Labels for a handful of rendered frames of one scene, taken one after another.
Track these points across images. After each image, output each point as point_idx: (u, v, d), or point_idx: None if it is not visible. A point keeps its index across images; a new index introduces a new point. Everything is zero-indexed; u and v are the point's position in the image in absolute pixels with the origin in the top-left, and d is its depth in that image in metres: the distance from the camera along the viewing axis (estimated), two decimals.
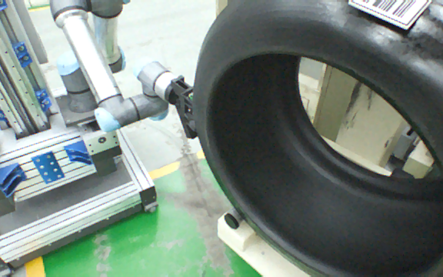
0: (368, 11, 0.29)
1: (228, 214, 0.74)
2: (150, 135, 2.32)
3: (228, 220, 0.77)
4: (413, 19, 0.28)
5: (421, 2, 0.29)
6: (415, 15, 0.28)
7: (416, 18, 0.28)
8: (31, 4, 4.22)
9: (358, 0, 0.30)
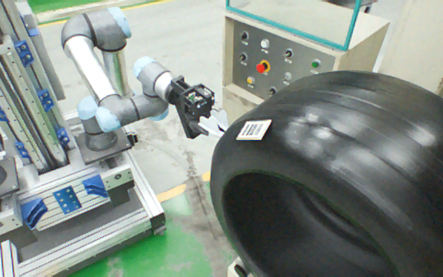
0: (244, 138, 0.54)
1: None
2: (157, 157, 2.44)
3: (244, 269, 0.85)
4: (262, 133, 0.51)
5: (266, 123, 0.52)
6: (263, 131, 0.51)
7: (264, 131, 0.51)
8: (38, 20, 4.34)
9: (241, 135, 0.55)
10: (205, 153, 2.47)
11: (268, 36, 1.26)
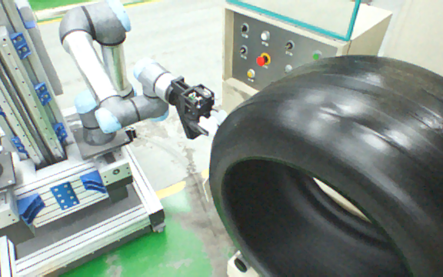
0: (205, 195, 0.76)
1: (238, 259, 0.84)
2: (156, 154, 2.42)
3: (237, 263, 0.87)
4: (204, 181, 0.75)
5: (208, 177, 0.77)
6: (205, 180, 0.76)
7: (205, 179, 0.75)
8: (37, 18, 4.32)
9: (209, 198, 0.78)
10: (205, 150, 2.45)
11: (268, 28, 1.24)
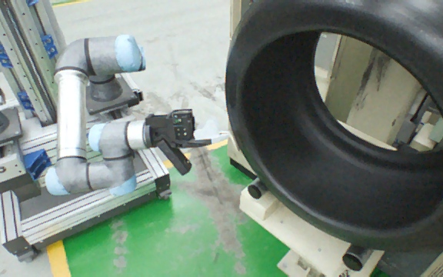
0: (234, 145, 0.78)
1: (248, 191, 0.85)
2: None
3: (260, 197, 0.83)
4: (229, 130, 0.78)
5: None
6: (230, 129, 0.79)
7: (230, 128, 0.78)
8: None
9: (238, 148, 0.79)
10: None
11: None
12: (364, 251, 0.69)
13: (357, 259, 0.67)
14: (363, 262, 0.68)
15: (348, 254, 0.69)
